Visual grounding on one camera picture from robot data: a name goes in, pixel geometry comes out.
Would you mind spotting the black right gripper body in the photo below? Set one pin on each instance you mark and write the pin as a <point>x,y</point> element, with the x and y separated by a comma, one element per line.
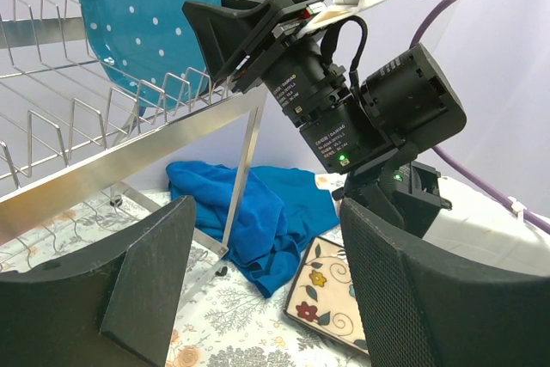
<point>299,72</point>

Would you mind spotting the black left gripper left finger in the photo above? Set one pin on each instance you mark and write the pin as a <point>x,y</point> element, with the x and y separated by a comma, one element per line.
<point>111,303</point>

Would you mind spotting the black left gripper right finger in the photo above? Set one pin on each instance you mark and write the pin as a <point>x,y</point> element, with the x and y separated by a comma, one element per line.
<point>421,305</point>

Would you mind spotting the square floral plate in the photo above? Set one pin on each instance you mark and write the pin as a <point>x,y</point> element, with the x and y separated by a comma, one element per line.
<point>322,296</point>

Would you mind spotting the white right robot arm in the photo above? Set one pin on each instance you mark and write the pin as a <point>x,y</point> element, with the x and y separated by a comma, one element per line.
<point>371,131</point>

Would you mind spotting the steel dish rack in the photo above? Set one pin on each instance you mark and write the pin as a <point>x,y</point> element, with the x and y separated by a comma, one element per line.
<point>73,141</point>

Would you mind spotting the blue cloth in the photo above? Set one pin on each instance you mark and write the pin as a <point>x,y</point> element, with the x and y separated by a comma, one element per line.
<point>281,211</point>

